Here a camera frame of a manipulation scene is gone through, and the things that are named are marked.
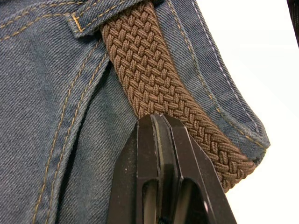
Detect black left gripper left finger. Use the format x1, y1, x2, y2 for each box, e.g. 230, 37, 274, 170
107, 114, 164, 224

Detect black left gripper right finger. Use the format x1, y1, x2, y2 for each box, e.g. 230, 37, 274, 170
156, 114, 238, 224

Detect brown braided belt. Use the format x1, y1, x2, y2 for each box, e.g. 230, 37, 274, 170
100, 0, 256, 193

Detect blue denim shorts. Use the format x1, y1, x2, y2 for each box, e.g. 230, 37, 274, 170
0, 0, 271, 224

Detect dark object at table edge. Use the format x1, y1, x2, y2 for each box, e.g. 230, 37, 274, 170
287, 0, 299, 50

